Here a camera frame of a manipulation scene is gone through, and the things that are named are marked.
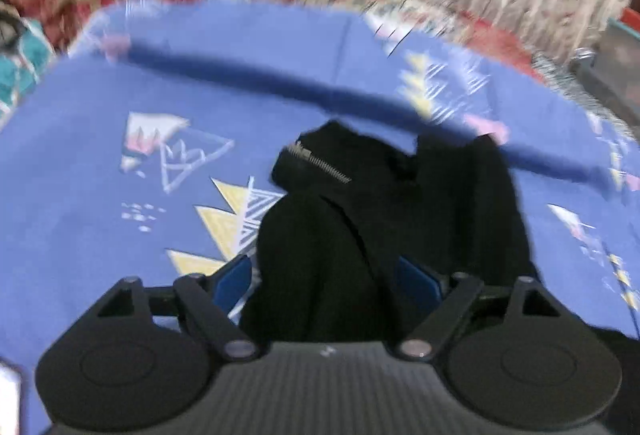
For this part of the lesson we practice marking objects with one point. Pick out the teal patterned cloth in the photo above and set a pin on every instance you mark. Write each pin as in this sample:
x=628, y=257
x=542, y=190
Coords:
x=20, y=60

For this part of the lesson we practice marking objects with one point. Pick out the black pants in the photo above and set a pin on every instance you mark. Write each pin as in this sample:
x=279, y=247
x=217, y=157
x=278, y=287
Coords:
x=325, y=255

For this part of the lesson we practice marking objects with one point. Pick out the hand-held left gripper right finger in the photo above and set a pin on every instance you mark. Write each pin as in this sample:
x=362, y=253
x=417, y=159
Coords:
x=414, y=280

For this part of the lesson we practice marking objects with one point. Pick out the blue printed bedsheet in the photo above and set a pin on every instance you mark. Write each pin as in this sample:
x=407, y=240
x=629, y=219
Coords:
x=80, y=175

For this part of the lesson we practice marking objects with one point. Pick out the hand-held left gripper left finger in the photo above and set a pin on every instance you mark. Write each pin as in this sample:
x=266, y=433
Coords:
x=234, y=281

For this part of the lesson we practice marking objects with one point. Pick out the clear storage box teal lid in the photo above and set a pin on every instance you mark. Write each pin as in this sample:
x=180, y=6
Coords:
x=612, y=65

